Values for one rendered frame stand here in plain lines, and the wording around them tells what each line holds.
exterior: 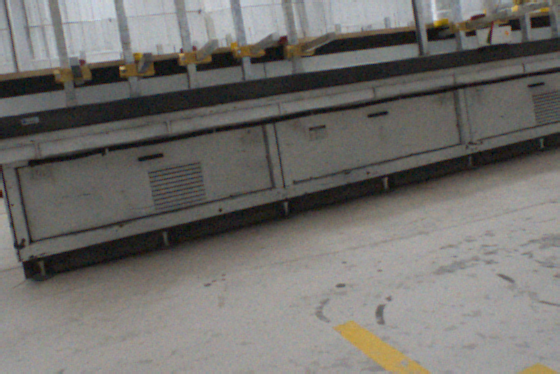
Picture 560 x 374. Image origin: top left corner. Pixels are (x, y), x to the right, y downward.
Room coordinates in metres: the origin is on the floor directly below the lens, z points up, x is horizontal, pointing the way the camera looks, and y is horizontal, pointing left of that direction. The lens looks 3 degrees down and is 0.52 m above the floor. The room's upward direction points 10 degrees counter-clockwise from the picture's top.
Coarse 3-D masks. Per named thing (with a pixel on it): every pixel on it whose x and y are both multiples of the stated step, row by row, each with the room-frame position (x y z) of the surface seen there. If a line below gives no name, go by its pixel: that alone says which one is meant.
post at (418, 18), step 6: (414, 0) 2.17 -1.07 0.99; (420, 0) 2.17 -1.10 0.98; (414, 6) 2.17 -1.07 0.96; (420, 6) 2.17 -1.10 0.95; (414, 12) 2.17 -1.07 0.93; (420, 12) 2.16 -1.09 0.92; (414, 18) 2.18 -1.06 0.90; (420, 18) 2.16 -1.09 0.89; (420, 24) 2.16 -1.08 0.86; (420, 30) 2.16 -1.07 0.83; (420, 36) 2.16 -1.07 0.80; (426, 36) 2.17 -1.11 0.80; (420, 42) 2.17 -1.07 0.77; (426, 42) 2.17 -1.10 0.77; (420, 48) 2.18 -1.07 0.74; (426, 48) 2.16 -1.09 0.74; (426, 54) 2.16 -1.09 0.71
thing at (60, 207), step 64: (256, 64) 2.12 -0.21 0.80; (320, 64) 2.23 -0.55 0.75; (256, 128) 2.14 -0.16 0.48; (384, 128) 2.36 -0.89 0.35; (448, 128) 2.50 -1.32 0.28; (512, 128) 2.65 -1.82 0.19; (64, 192) 1.86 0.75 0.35; (128, 192) 1.94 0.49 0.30; (192, 192) 2.03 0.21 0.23; (256, 192) 2.10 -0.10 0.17; (320, 192) 2.22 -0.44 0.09; (64, 256) 1.84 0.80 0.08
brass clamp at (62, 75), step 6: (84, 66) 1.67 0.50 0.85; (54, 72) 1.64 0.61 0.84; (60, 72) 1.64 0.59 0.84; (66, 72) 1.65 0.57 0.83; (72, 72) 1.65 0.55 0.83; (84, 72) 1.67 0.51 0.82; (90, 72) 1.67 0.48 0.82; (60, 78) 1.64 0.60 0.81; (66, 78) 1.65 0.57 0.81; (72, 78) 1.65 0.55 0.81; (78, 78) 1.66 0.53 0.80; (84, 78) 1.67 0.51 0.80; (90, 78) 1.69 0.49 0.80
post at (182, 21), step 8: (176, 0) 1.80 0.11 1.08; (176, 8) 1.81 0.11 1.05; (184, 8) 1.80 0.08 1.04; (184, 16) 1.80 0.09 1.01; (184, 24) 1.80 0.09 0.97; (184, 32) 1.80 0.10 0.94; (184, 40) 1.80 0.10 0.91; (184, 48) 1.80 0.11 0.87; (192, 64) 1.80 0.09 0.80; (192, 72) 1.80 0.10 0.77; (192, 80) 1.80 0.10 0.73
